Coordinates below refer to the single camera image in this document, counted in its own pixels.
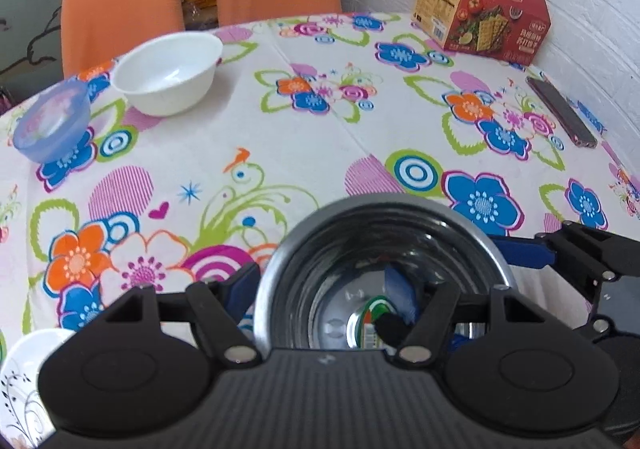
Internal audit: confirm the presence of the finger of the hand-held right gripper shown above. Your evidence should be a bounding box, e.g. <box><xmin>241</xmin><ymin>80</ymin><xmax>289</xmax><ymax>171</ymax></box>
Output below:
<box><xmin>487</xmin><ymin>222</ymin><xmax>640</xmax><ymax>320</ymax></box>

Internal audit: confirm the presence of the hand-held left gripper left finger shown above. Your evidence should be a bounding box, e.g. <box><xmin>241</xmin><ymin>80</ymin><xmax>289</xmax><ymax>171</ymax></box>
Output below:
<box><xmin>107</xmin><ymin>263</ymin><xmax>261</xmax><ymax>366</ymax></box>

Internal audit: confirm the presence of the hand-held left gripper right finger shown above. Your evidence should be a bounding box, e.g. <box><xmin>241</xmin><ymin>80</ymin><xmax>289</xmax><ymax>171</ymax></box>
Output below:
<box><xmin>375</xmin><ymin>266</ymin><xmax>543</xmax><ymax>364</ymax></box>

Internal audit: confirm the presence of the stainless steel bowl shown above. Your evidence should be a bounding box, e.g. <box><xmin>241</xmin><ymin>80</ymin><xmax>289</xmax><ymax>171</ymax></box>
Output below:
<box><xmin>254</xmin><ymin>196</ymin><xmax>518</xmax><ymax>355</ymax></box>

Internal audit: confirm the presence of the smartphone in pink case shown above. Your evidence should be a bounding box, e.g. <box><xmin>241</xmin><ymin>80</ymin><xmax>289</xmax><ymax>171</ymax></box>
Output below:
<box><xmin>525</xmin><ymin>76</ymin><xmax>598</xmax><ymax>150</ymax></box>

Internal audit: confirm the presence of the floral tablecloth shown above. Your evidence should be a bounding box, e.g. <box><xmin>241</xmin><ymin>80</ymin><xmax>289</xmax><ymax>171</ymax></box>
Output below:
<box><xmin>0</xmin><ymin>10</ymin><xmax>640</xmax><ymax>449</ymax></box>

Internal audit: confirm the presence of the white bowl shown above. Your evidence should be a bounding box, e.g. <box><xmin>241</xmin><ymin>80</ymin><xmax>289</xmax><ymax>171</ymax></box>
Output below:
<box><xmin>110</xmin><ymin>32</ymin><xmax>224</xmax><ymax>117</ymax></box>

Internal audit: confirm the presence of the white plate with floral print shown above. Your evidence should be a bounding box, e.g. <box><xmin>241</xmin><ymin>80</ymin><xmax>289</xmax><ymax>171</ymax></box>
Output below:
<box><xmin>0</xmin><ymin>329</ymin><xmax>76</xmax><ymax>449</ymax></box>

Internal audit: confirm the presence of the red cracker box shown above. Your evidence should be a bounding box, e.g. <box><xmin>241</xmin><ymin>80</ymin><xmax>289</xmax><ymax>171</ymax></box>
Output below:
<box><xmin>411</xmin><ymin>0</ymin><xmax>551</xmax><ymax>67</ymax></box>

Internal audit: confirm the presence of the translucent blue plastic bowl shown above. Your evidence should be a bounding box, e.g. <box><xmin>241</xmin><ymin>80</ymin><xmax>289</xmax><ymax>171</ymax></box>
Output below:
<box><xmin>12</xmin><ymin>80</ymin><xmax>92</xmax><ymax>164</ymax></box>

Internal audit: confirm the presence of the glass panel with cat drawing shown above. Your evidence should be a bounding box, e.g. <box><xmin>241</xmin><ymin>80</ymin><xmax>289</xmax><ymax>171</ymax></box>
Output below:
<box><xmin>0</xmin><ymin>0</ymin><xmax>63</xmax><ymax>85</ymax></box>

